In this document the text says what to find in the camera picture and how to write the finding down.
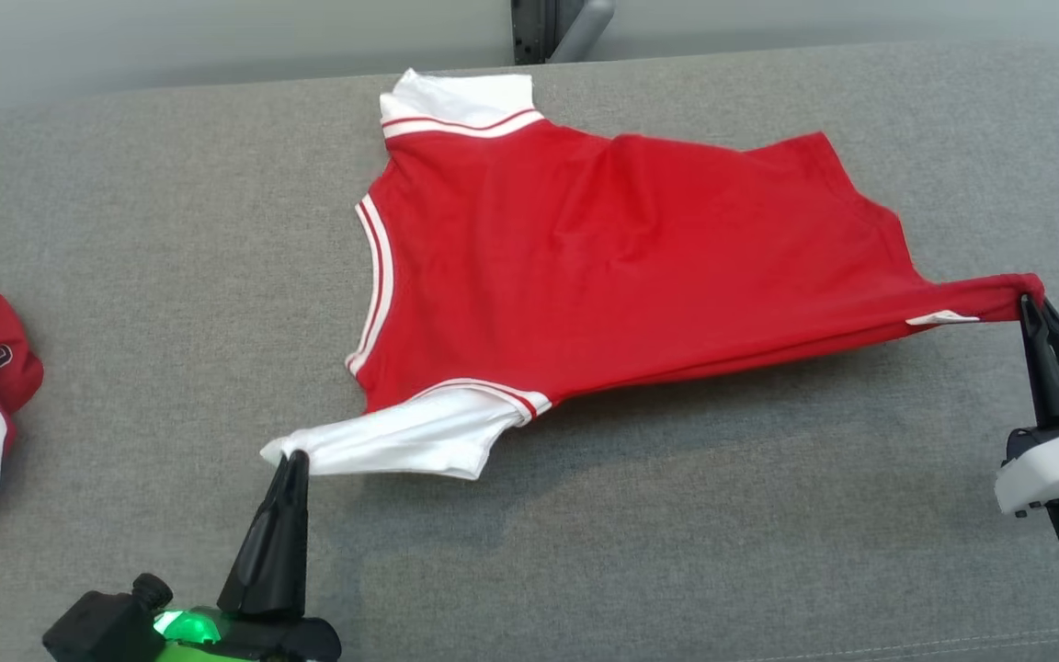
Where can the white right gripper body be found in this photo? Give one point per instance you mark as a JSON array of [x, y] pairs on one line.
[[1058, 469]]

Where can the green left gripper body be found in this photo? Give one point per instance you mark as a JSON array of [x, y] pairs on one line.
[[281, 639]]

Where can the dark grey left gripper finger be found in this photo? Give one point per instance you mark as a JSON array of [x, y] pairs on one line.
[[258, 561], [297, 552]]

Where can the red jersey shirt white sleeves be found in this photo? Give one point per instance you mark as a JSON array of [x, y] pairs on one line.
[[631, 257]]

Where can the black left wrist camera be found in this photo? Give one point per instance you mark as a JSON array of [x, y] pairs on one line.
[[102, 630]]

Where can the grey double frame post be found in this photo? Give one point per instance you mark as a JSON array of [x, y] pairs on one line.
[[585, 23]]

